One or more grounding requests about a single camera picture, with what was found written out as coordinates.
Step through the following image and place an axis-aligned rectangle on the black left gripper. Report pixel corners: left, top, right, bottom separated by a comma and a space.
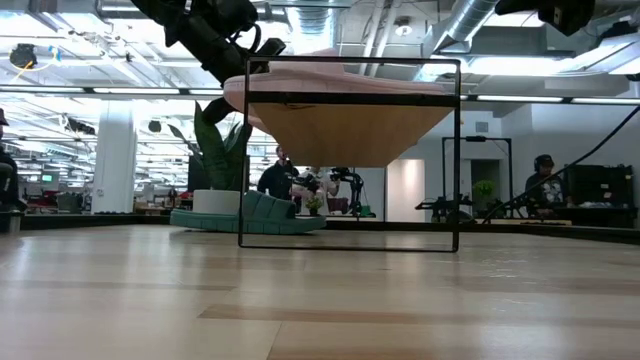
192, 27, 271, 127

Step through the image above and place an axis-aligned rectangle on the pink slide sandal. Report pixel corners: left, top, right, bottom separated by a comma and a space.
248, 102, 274, 134
222, 47, 447, 109

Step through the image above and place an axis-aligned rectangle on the green slide sandal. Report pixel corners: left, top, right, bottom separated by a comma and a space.
169, 189, 328, 236

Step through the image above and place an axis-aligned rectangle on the wooden shelf black metal frame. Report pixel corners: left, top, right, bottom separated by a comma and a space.
237, 55, 462, 254

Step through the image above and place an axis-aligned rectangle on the snake plant white pot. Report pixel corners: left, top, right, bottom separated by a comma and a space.
167, 101, 252, 216

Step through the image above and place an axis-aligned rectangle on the dark background monitor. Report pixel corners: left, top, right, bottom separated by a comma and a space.
186, 155, 211, 194

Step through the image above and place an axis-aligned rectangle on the long ceiling light strip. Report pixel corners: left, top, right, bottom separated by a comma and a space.
472, 94, 640, 105

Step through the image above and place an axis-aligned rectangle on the person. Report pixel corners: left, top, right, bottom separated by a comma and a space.
523, 153, 570, 217
0, 107, 27, 214
291, 166, 342, 217
256, 145, 301, 201

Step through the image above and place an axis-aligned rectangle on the white round pillar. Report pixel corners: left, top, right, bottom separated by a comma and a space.
91, 115, 138, 215

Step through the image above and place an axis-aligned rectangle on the dark ceiling-hung device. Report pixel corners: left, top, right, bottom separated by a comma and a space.
62, 114, 97, 137

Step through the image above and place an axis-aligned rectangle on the bushy green potted plant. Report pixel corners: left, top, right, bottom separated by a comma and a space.
472, 179, 499, 201

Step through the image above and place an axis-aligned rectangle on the black cabinet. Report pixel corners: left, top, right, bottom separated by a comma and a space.
563, 164, 639, 229

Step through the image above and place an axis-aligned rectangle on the round black ceiling device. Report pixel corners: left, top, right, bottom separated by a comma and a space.
8, 42, 62, 81

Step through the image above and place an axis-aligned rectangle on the grey metal can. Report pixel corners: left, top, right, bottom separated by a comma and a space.
0, 209, 24, 234

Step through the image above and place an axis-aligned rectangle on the silver ceiling duct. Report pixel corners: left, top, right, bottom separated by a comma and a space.
432, 0, 501, 51

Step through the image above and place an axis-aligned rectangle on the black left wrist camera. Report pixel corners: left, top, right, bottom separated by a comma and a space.
253, 37, 288, 59

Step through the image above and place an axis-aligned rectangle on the corrugated ceiling duct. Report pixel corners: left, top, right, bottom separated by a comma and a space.
284, 0, 347, 37

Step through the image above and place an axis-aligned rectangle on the black metal stand frame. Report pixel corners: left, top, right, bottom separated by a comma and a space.
440, 135, 513, 224

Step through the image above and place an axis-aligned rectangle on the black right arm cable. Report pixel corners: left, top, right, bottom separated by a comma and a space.
482, 106, 640, 224

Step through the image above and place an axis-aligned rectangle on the black aluminium table frame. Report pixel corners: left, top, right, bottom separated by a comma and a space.
18, 212, 640, 246

